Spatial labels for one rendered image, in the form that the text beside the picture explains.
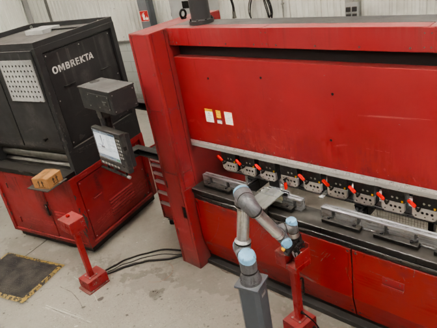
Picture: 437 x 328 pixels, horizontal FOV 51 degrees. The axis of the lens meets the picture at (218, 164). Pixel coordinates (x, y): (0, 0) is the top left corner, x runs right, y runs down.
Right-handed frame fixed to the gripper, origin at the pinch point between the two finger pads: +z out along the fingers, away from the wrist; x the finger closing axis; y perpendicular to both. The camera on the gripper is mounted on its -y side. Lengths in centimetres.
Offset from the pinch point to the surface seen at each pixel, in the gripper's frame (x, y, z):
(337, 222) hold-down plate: -11.2, 35.2, -14.2
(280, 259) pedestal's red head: 9.7, -6.6, 0.7
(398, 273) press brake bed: -60, 34, 6
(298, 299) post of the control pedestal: 2.5, -4.0, 39.4
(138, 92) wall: 665, 250, 74
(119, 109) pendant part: 139, -29, -108
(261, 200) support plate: 44, 16, -26
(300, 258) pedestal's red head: -4.8, -0.1, -3.8
